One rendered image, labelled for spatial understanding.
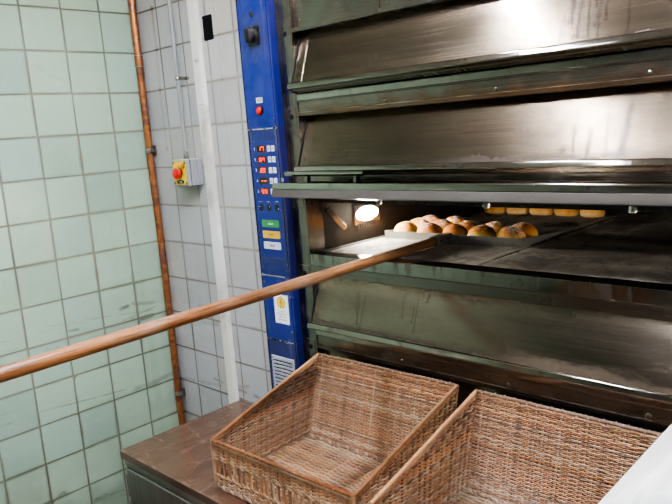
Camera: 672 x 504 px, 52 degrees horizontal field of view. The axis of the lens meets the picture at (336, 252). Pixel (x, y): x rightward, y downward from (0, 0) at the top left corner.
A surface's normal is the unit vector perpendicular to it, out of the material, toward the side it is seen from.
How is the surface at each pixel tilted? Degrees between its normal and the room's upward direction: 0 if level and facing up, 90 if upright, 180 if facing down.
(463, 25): 70
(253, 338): 90
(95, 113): 90
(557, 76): 90
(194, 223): 90
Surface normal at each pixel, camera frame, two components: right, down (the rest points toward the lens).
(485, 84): -0.69, 0.18
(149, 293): 0.72, 0.07
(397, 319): -0.67, -0.17
